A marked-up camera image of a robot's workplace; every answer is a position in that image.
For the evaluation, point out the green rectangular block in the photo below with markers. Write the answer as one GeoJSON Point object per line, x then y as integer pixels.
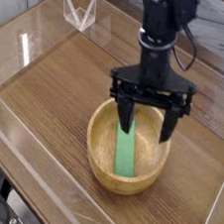
{"type": "Point", "coordinates": [125, 152]}

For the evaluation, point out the brown wooden bowl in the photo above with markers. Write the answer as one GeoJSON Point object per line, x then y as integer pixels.
{"type": "Point", "coordinates": [150, 155]}

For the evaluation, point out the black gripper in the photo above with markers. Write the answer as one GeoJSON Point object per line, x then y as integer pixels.
{"type": "Point", "coordinates": [151, 82]}

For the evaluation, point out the clear acrylic tray wall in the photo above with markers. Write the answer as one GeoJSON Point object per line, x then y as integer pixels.
{"type": "Point", "coordinates": [42, 180]}

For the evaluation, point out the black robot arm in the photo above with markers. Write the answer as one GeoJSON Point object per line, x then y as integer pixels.
{"type": "Point", "coordinates": [162, 20]}

